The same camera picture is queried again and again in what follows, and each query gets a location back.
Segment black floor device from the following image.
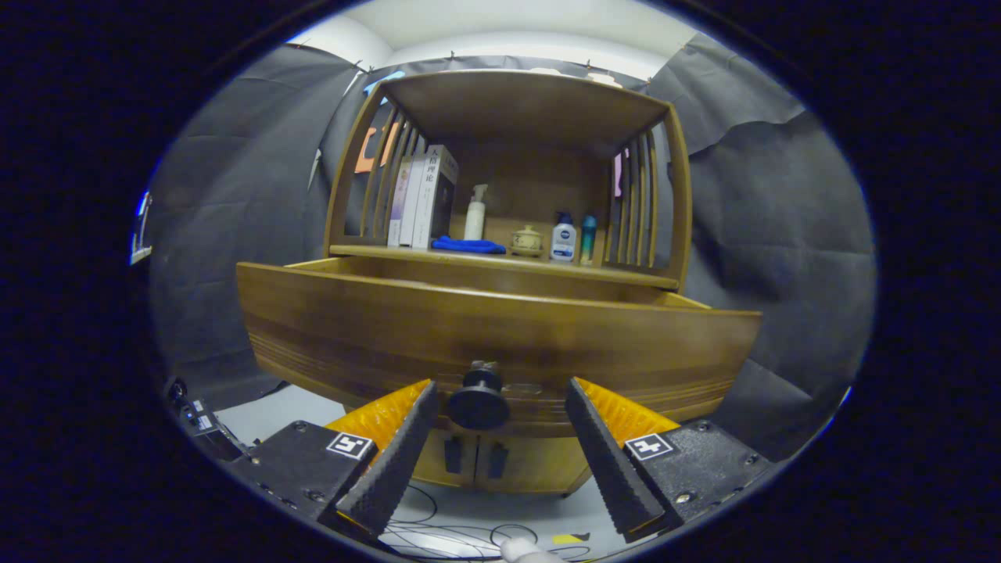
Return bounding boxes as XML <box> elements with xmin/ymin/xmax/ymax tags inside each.
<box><xmin>166</xmin><ymin>378</ymin><xmax>251</xmax><ymax>464</ymax></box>

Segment wooden countertop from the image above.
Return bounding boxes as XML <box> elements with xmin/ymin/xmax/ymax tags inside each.
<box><xmin>328</xmin><ymin>244</ymin><xmax>681</xmax><ymax>289</ymax></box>

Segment white pump bottle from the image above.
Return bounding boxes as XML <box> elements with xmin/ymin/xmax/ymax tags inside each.
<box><xmin>465</xmin><ymin>185</ymin><xmax>489</xmax><ymax>241</ymax></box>

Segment black backdrop cloth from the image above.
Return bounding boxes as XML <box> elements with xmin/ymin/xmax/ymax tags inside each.
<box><xmin>145</xmin><ymin>35</ymin><xmax>877</xmax><ymax>462</ymax></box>

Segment white lotion bottle blue cap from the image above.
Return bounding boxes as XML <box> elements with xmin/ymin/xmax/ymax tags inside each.
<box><xmin>550</xmin><ymin>213</ymin><xmax>577</xmax><ymax>262</ymax></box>

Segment thick white and black book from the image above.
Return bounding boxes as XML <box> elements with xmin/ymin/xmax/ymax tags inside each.
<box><xmin>412</xmin><ymin>145</ymin><xmax>460</xmax><ymax>250</ymax></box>

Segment blue folded cloth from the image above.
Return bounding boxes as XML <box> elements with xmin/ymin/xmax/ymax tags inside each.
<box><xmin>432</xmin><ymin>235</ymin><xmax>507</xmax><ymax>255</ymax></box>

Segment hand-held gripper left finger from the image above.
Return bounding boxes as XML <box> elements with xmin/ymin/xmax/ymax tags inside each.
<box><xmin>227</xmin><ymin>379</ymin><xmax>440</xmax><ymax>540</ymax></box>

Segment thin white book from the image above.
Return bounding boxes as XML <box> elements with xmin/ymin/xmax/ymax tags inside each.
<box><xmin>399</xmin><ymin>152</ymin><xmax>429</xmax><ymax>249</ymax></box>

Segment black floor cables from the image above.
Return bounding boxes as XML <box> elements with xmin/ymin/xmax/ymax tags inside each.
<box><xmin>383</xmin><ymin>485</ymin><xmax>595</xmax><ymax>562</ymax></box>

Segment black round drawer knob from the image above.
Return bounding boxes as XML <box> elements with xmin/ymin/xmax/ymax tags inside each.
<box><xmin>447</xmin><ymin>360</ymin><xmax>511</xmax><ymax>431</ymax></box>

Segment wooden cabinet door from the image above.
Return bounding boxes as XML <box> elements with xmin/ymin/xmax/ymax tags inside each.
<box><xmin>411</xmin><ymin>430</ymin><xmax>479</xmax><ymax>489</ymax></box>
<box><xmin>473</xmin><ymin>434</ymin><xmax>595</xmax><ymax>495</ymax></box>

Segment pale purple book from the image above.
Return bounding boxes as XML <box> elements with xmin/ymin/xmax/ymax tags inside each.
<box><xmin>387</xmin><ymin>156</ymin><xmax>413</xmax><ymax>247</ymax></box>

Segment wooden cabinet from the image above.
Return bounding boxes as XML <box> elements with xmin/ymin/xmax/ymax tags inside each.
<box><xmin>325</xmin><ymin>69</ymin><xmax>693</xmax><ymax>495</ymax></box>

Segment wooden drawer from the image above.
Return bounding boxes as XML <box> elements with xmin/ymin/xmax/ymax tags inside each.
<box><xmin>236</xmin><ymin>256</ymin><xmax>763</xmax><ymax>439</ymax></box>

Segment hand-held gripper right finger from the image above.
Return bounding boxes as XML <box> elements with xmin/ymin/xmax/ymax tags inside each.
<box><xmin>565</xmin><ymin>377</ymin><xmax>775</xmax><ymax>544</ymax></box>

